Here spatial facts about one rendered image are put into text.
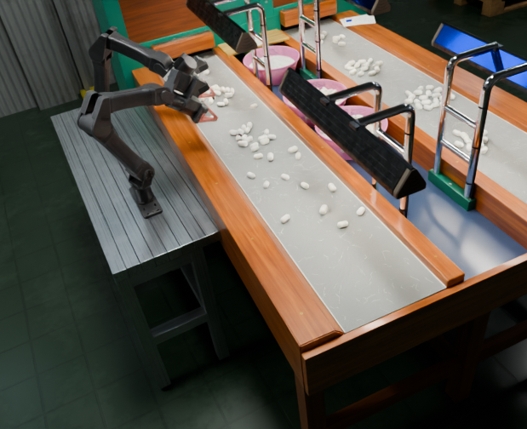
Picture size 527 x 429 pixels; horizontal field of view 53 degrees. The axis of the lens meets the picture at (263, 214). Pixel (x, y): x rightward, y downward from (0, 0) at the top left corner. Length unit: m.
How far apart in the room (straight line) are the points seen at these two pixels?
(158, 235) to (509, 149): 1.21
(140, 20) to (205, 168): 1.03
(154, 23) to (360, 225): 1.53
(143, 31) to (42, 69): 1.78
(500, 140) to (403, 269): 0.72
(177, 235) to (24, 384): 1.02
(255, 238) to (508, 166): 0.86
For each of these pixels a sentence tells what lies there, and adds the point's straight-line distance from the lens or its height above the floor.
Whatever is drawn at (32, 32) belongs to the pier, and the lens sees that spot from 4.28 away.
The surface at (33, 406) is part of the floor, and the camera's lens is 2.39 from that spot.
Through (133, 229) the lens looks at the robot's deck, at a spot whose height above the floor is 0.67.
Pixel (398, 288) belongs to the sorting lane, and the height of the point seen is 0.74.
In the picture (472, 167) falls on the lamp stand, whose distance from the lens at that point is 1.70.
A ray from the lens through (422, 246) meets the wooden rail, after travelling 1.51.
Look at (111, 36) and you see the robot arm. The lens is 2.18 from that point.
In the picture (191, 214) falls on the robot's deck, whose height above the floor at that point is 0.67.
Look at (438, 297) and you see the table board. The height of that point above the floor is 0.74.
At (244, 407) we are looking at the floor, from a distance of 2.11.
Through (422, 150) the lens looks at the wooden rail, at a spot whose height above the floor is 0.74.
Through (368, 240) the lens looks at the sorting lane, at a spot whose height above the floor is 0.74.
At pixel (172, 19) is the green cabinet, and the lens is 2.72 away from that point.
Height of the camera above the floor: 1.80
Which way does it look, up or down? 40 degrees down
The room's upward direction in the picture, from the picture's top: 8 degrees counter-clockwise
